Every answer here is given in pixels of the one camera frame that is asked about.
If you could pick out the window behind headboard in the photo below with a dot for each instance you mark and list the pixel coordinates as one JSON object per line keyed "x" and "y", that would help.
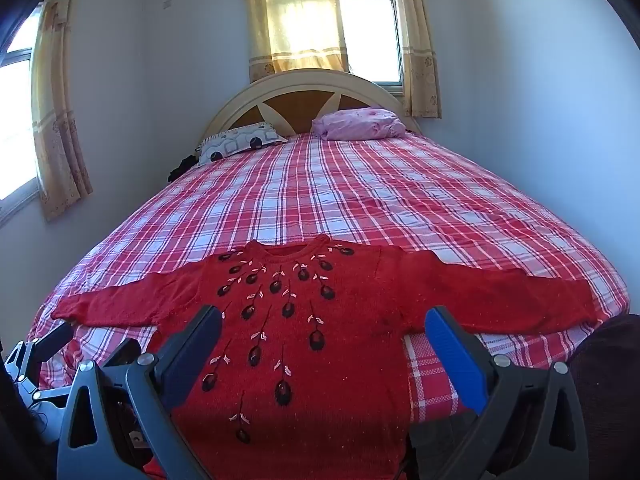
{"x": 370, "y": 35}

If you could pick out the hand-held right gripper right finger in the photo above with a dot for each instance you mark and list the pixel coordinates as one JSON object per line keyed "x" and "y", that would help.
{"x": 457, "y": 360}

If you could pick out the dark maroon cloth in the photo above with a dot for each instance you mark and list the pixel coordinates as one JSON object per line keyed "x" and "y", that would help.
{"x": 607, "y": 385}

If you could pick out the red embroidered sweater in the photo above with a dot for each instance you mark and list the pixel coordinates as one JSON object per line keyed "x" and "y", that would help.
{"x": 320, "y": 310}

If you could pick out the narrow yellow curtain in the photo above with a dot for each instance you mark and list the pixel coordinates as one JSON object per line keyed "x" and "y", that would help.
{"x": 417, "y": 40}

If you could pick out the pink pillow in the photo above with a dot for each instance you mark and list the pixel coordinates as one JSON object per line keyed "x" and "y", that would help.
{"x": 357, "y": 124}

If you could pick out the white patterned pillow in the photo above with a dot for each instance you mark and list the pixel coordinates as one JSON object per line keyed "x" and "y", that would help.
{"x": 240, "y": 141}

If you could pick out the wide yellow curtain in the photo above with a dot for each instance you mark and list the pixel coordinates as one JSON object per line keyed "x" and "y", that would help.
{"x": 295, "y": 15}

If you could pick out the cream wooden headboard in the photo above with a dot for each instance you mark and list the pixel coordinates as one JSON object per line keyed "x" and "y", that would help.
{"x": 290, "y": 105}

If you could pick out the side window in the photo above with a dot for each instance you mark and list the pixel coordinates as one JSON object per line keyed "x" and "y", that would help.
{"x": 15, "y": 120}

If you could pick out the white wall vent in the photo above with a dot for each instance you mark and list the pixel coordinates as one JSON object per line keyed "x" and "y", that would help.
{"x": 167, "y": 5}

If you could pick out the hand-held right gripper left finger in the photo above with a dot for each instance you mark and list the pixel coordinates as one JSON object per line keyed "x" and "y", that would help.
{"x": 192, "y": 355}

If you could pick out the red plaid blanket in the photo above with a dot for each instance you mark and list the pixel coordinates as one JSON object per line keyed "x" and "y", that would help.
{"x": 350, "y": 195}

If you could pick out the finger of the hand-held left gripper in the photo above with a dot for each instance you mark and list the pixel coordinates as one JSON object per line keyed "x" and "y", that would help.
{"x": 122, "y": 352}
{"x": 55, "y": 340}

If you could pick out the yellow side window curtain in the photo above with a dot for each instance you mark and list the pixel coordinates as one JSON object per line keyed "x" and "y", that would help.
{"x": 57, "y": 110}

